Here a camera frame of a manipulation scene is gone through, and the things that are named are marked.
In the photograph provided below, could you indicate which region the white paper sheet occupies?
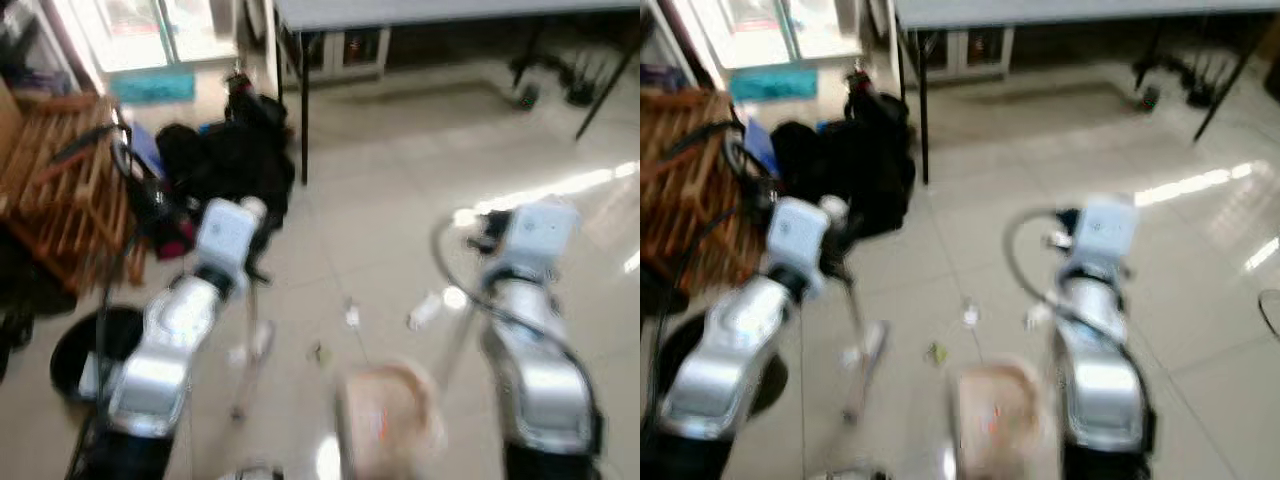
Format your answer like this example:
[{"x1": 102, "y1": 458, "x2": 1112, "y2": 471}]
[{"x1": 78, "y1": 352, "x2": 123, "y2": 399}]

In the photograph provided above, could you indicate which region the teal floor mat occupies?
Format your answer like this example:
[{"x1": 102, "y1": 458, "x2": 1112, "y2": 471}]
[
  {"x1": 108, "y1": 68, "x2": 196, "y2": 106},
  {"x1": 728, "y1": 65, "x2": 819, "y2": 103}
]

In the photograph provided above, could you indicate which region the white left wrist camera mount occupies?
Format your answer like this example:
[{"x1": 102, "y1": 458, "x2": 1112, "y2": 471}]
[
  {"x1": 195, "y1": 198, "x2": 263, "y2": 276},
  {"x1": 768, "y1": 197, "x2": 833, "y2": 301}
]

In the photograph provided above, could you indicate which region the black pink vacuum cleaner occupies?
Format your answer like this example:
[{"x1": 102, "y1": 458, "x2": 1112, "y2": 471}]
[
  {"x1": 55, "y1": 122, "x2": 196, "y2": 263},
  {"x1": 690, "y1": 122, "x2": 791, "y2": 261}
]

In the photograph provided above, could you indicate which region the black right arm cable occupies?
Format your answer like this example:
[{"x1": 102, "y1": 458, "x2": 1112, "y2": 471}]
[
  {"x1": 1003, "y1": 205, "x2": 1161, "y2": 401},
  {"x1": 432, "y1": 215, "x2": 601, "y2": 401}
]

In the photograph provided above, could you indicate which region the black table leg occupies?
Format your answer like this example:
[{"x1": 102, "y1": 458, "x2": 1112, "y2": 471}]
[
  {"x1": 573, "y1": 40, "x2": 641, "y2": 142},
  {"x1": 1193, "y1": 40, "x2": 1263, "y2": 142},
  {"x1": 916, "y1": 30, "x2": 931, "y2": 186},
  {"x1": 298, "y1": 30, "x2": 312, "y2": 187}
]

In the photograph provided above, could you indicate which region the blue flat board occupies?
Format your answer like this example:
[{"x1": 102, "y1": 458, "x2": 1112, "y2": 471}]
[
  {"x1": 745, "y1": 118, "x2": 781, "y2": 166},
  {"x1": 130, "y1": 125, "x2": 166, "y2": 181}
]

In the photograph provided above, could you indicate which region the white framed glass door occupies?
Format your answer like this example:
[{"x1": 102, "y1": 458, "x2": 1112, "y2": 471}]
[
  {"x1": 50, "y1": 0, "x2": 241, "y2": 73},
  {"x1": 665, "y1": 0, "x2": 866, "y2": 71}
]

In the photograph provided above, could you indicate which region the brown wooden slatted rack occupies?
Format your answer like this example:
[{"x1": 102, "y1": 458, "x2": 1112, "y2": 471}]
[
  {"x1": 640, "y1": 88, "x2": 766, "y2": 291},
  {"x1": 0, "y1": 90, "x2": 151, "y2": 296}
]

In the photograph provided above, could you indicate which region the black office chair base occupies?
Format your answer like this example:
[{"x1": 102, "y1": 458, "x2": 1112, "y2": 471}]
[
  {"x1": 510, "y1": 50, "x2": 601, "y2": 109},
  {"x1": 1130, "y1": 50, "x2": 1231, "y2": 111}
]

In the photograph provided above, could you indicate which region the beige long-handled dustpan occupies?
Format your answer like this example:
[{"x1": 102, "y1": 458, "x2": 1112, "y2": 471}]
[
  {"x1": 955, "y1": 300, "x2": 1066, "y2": 480},
  {"x1": 333, "y1": 295, "x2": 481, "y2": 480}
]

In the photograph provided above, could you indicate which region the black fabric bag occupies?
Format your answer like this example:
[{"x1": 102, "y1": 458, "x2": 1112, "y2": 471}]
[
  {"x1": 770, "y1": 75, "x2": 916, "y2": 241},
  {"x1": 155, "y1": 75, "x2": 297, "y2": 251}
]

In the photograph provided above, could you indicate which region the grey table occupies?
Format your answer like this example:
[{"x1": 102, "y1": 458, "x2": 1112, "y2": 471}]
[{"x1": 893, "y1": 0, "x2": 1280, "y2": 31}]

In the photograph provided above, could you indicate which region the black round trash bin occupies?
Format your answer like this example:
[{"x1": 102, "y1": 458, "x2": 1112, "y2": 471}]
[
  {"x1": 50, "y1": 305, "x2": 146, "y2": 406},
  {"x1": 655, "y1": 310, "x2": 791, "y2": 421}
]

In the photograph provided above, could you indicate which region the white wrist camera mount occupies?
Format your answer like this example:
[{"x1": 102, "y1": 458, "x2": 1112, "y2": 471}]
[
  {"x1": 768, "y1": 197, "x2": 833, "y2": 301},
  {"x1": 195, "y1": 198, "x2": 263, "y2": 276},
  {"x1": 500, "y1": 198, "x2": 581, "y2": 281},
  {"x1": 1075, "y1": 195, "x2": 1141, "y2": 281}
]

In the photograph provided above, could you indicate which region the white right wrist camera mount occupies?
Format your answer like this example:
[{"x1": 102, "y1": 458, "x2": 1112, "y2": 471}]
[
  {"x1": 500, "y1": 198, "x2": 581, "y2": 281},
  {"x1": 1075, "y1": 195, "x2": 1141, "y2": 281}
]

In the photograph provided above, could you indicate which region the broom with metal stick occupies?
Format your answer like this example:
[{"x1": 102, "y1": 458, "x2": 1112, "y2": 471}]
[
  {"x1": 228, "y1": 280, "x2": 277, "y2": 421},
  {"x1": 838, "y1": 278, "x2": 891, "y2": 423}
]

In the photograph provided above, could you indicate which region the white low cabinet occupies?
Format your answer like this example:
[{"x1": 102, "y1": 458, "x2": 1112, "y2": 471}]
[
  {"x1": 900, "y1": 25, "x2": 1016, "y2": 81},
  {"x1": 280, "y1": 25, "x2": 391, "y2": 81}
]

